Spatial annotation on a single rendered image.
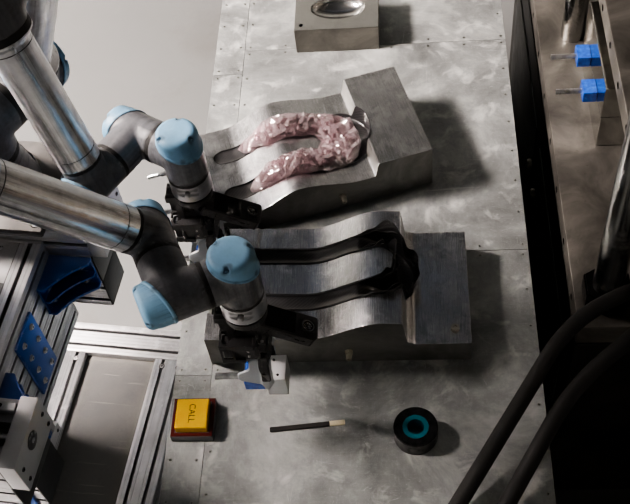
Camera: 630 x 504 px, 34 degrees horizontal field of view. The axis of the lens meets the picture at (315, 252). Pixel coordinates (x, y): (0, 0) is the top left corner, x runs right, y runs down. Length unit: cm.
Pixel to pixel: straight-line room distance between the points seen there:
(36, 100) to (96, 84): 211
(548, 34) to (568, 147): 36
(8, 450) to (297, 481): 50
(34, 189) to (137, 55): 239
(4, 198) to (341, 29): 123
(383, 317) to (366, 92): 60
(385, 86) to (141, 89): 158
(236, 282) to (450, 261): 63
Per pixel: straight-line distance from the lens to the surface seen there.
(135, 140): 184
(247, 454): 194
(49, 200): 151
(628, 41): 223
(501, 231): 218
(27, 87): 168
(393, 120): 223
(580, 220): 223
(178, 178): 183
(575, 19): 255
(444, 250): 207
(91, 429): 273
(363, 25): 251
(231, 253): 155
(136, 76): 378
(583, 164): 233
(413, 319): 198
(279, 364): 184
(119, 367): 279
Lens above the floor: 254
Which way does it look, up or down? 54 degrees down
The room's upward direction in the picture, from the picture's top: 9 degrees counter-clockwise
